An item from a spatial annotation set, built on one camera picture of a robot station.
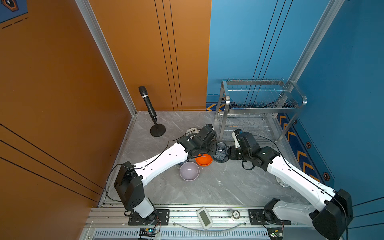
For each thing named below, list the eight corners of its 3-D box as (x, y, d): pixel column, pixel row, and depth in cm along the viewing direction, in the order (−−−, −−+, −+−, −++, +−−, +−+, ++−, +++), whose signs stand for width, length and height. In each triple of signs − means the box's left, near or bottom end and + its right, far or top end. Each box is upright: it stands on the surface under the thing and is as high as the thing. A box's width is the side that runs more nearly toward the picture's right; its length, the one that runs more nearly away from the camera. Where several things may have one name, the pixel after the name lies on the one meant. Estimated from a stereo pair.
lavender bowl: (177, 174, 89) (176, 170, 85) (188, 162, 94) (188, 158, 89) (191, 186, 85) (191, 182, 80) (202, 173, 90) (202, 169, 85)
